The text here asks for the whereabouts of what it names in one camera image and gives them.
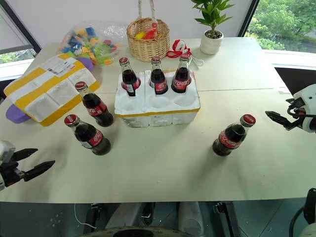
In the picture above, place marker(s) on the black window frame bar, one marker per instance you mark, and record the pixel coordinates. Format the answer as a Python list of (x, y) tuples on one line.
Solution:
[(249, 17), (19, 24)]

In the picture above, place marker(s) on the black table leg frame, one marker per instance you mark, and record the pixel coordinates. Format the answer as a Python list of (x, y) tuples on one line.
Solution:
[(95, 214), (228, 217)]

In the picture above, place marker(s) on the clear bag of colourful blocks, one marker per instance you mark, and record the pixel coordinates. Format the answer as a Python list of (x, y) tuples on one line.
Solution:
[(93, 47)]

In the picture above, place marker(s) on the green plant in white pot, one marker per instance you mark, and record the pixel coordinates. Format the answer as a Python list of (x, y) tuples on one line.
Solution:
[(211, 43)]

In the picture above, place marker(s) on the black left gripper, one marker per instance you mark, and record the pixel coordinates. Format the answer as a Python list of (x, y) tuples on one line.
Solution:
[(11, 172)]

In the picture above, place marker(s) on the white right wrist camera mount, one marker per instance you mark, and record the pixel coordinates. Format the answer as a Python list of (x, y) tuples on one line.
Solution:
[(308, 98)]

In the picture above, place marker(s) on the glass cola bottle red cap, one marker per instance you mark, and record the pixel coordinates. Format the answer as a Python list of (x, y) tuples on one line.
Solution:
[(230, 138), (96, 108), (181, 79), (90, 137), (129, 80), (158, 79)]

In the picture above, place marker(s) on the red toy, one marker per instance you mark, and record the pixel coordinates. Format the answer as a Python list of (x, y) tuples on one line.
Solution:
[(151, 33)]

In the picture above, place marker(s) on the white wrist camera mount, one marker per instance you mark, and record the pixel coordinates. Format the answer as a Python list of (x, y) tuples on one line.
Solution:
[(308, 98), (6, 150)]

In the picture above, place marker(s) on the yellow toy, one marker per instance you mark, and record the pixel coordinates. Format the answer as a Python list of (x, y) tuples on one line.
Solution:
[(139, 35)]

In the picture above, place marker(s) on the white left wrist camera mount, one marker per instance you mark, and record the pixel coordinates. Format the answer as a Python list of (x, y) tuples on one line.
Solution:
[(6, 150)]

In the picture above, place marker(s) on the grey rounded shape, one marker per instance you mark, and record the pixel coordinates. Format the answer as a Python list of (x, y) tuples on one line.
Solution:
[(126, 214), (192, 217)]

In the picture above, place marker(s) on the black flat panel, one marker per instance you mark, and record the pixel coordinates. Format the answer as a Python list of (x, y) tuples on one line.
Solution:
[(293, 79)]

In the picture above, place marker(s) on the white foam lid yellow tape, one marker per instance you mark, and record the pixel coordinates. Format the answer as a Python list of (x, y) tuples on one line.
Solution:
[(39, 86)]

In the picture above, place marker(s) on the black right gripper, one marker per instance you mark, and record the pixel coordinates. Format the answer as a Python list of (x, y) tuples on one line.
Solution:
[(295, 121)]

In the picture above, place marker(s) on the white foam bottle tray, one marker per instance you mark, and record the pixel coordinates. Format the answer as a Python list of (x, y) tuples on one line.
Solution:
[(158, 116)]

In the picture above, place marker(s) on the woven wicker basket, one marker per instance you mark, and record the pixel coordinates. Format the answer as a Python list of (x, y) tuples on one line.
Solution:
[(148, 49)]

